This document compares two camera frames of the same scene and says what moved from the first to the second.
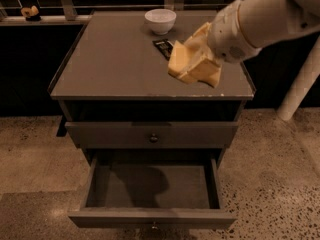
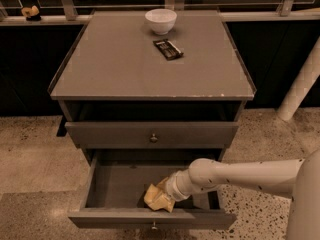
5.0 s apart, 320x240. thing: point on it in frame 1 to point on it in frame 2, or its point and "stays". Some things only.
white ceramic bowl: [160, 20] stays
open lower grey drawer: [153, 189] stays
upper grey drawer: [152, 135] stays
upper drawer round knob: [153, 138] stays
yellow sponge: [179, 59] to [157, 199]
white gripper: [227, 34] to [172, 188]
